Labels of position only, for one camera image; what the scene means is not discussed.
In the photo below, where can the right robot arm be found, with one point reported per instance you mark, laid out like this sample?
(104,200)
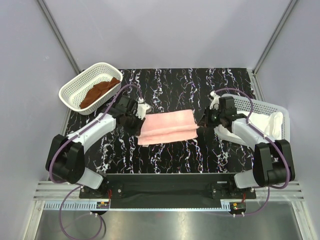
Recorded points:
(273,162)

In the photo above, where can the left controller board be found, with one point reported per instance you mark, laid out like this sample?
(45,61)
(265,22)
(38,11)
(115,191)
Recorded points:
(103,205)

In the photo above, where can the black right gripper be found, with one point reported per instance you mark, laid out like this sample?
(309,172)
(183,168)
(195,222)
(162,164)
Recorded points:
(206,123)

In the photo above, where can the white perforated basket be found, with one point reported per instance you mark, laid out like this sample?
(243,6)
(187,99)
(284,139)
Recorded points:
(265,108)
(75,91)

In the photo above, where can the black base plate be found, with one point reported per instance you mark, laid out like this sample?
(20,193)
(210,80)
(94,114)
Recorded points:
(195,191)

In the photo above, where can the white towel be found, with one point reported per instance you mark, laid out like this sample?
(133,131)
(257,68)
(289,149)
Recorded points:
(269,124)

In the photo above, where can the white perforated basket right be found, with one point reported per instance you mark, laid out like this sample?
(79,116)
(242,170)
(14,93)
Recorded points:
(265,108)

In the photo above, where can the controller board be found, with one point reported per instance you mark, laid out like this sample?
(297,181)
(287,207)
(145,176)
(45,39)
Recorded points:
(238,207)
(103,205)

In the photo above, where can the brown towel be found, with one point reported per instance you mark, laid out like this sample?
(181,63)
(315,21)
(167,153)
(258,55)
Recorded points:
(97,91)

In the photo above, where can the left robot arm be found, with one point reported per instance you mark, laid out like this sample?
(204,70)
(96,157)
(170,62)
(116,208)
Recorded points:
(66,158)

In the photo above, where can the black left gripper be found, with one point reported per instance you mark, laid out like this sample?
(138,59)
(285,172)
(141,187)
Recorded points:
(136,130)

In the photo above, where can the pink towel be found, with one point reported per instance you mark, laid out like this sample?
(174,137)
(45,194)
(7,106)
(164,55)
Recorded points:
(168,127)

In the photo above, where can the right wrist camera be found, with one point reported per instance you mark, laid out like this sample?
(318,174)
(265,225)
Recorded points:
(214,97)

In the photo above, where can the white perforated basket left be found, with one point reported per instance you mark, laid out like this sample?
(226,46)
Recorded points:
(75,91)

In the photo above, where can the right controller board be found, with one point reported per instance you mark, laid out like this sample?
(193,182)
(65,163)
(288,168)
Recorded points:
(238,207)

